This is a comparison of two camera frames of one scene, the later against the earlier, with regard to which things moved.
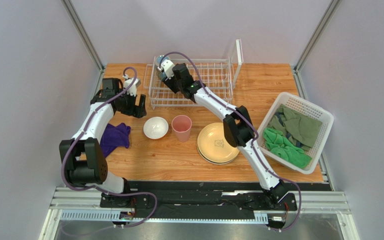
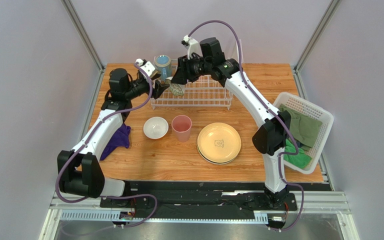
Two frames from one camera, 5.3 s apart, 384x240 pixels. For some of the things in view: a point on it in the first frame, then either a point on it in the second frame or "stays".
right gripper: (167, 82) -> (181, 70)
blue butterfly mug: (162, 74) stays
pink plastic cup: (181, 125) stays
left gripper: (138, 111) -> (159, 88)
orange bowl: (155, 127) stays
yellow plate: (214, 145) stays
